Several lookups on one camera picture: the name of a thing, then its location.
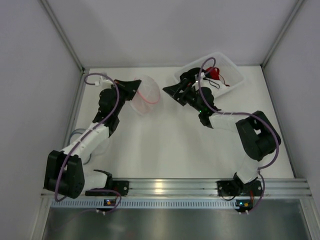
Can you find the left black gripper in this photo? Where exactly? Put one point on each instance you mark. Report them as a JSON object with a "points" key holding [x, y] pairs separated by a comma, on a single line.
{"points": [[122, 90]]}

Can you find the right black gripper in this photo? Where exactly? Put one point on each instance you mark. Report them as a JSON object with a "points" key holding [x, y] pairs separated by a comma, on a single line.
{"points": [[183, 91]]}

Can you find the pink trimmed mesh laundry bag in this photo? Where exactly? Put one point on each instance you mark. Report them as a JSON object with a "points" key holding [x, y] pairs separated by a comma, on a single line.
{"points": [[147, 95]]}

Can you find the blue trimmed mesh laundry bag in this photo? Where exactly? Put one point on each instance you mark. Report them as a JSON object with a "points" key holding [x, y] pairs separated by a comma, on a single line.
{"points": [[100, 150]]}

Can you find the black garment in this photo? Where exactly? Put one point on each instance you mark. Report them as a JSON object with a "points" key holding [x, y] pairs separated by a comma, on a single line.
{"points": [[191, 75]]}

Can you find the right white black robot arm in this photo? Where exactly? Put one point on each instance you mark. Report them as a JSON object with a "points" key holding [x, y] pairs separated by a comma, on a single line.
{"points": [[259, 139]]}

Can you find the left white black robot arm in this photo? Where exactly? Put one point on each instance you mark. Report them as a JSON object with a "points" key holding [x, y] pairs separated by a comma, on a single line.
{"points": [[66, 172]]}

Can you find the white garment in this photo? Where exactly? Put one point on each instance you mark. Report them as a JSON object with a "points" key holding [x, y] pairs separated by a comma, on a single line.
{"points": [[215, 92]]}

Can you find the red garment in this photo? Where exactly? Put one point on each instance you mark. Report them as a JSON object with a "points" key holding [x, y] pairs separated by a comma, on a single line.
{"points": [[212, 74]]}

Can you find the white plastic basket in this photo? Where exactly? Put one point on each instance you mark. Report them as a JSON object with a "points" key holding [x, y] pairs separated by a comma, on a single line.
{"points": [[221, 74]]}

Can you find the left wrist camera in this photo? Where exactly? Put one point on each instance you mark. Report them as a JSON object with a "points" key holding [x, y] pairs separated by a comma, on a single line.
{"points": [[103, 82]]}

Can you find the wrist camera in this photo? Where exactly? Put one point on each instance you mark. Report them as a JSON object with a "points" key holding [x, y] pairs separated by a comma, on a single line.
{"points": [[198, 78], [103, 82]]}

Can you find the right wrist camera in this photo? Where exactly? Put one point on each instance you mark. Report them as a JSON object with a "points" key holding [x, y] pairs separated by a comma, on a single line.
{"points": [[198, 78]]}

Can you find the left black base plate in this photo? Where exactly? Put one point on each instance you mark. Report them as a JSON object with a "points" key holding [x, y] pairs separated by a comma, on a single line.
{"points": [[120, 186]]}

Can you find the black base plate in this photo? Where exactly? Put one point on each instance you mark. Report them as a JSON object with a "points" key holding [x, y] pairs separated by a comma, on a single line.
{"points": [[228, 188], [120, 186]]}

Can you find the aluminium mounting rail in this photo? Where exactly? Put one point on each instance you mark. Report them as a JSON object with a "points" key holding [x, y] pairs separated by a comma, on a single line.
{"points": [[205, 187]]}

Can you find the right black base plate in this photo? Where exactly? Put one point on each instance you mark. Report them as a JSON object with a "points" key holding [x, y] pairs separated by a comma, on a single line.
{"points": [[228, 188]]}

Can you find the perforated white cable duct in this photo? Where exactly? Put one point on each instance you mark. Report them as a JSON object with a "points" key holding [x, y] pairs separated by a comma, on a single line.
{"points": [[150, 203]]}

